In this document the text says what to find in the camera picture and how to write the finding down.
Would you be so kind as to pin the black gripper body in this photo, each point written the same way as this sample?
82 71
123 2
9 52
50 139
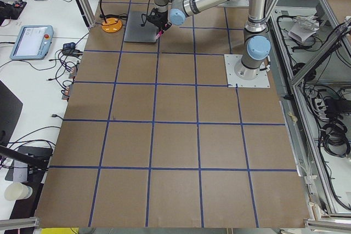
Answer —
162 20

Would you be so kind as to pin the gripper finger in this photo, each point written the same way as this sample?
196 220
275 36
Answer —
161 30
167 26

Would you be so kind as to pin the pink highlighter pen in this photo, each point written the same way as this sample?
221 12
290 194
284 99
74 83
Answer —
157 36

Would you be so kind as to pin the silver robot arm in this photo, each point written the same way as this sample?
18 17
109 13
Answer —
257 47

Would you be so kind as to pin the grey closed laptop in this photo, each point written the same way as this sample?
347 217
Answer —
137 32

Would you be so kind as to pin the orange desk lamp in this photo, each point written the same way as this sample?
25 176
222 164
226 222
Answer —
112 19

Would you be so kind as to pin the blue teach pendant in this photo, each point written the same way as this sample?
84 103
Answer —
33 42

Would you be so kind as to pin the white paper cup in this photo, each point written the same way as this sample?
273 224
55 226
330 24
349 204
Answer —
17 191

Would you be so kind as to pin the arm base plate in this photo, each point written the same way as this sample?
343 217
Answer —
239 76

